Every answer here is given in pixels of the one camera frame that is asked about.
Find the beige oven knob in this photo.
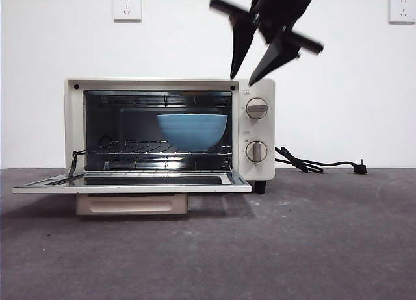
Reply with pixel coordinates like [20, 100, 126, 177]
[245, 97, 270, 121]
[245, 140, 268, 164]

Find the black power cable with plug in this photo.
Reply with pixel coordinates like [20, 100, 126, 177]
[274, 146, 368, 175]

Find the white wall socket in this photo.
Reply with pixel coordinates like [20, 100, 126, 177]
[389, 0, 416, 25]
[113, 0, 142, 23]

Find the metal wire oven rack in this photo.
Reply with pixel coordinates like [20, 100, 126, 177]
[96, 139, 233, 158]

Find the glass oven door beige handle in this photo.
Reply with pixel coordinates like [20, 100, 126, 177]
[12, 149, 253, 216]

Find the cream toaster oven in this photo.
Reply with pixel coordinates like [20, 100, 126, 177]
[64, 77, 276, 194]

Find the blue ribbed bowl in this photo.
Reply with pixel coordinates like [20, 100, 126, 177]
[157, 114, 228, 152]

